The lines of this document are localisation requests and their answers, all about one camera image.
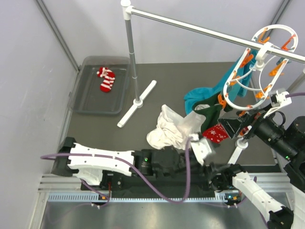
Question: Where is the dark green cloth garment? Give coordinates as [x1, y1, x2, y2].
[192, 96, 233, 133]

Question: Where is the white cloth garment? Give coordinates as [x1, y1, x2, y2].
[146, 104, 207, 150]

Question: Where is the white cable duct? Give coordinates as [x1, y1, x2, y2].
[47, 192, 243, 202]

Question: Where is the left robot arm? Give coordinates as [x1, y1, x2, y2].
[51, 137, 207, 189]

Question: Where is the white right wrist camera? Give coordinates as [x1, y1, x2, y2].
[263, 89, 292, 119]

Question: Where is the red snowflake sock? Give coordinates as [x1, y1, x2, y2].
[203, 123, 229, 144]

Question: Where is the orange clothespin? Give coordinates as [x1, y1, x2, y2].
[217, 93, 227, 109]

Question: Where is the red white striped santa sock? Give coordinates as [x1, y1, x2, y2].
[96, 67, 116, 93]

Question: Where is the white silver clothes rack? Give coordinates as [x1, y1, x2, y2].
[111, 0, 305, 166]

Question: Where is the white oval clip hanger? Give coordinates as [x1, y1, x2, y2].
[221, 24, 298, 111]

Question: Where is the aluminium frame rail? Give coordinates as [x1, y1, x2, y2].
[28, 173, 290, 229]

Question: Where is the clear plastic bin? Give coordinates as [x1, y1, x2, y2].
[71, 56, 130, 115]

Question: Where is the teal cloth garment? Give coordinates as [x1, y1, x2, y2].
[184, 50, 258, 115]

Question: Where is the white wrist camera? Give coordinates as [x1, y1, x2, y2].
[189, 134, 215, 166]
[263, 89, 292, 119]

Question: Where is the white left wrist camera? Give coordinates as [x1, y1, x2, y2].
[189, 134, 215, 166]

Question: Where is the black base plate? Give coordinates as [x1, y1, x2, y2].
[87, 171, 233, 191]

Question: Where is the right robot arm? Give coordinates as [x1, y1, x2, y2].
[205, 111, 305, 229]

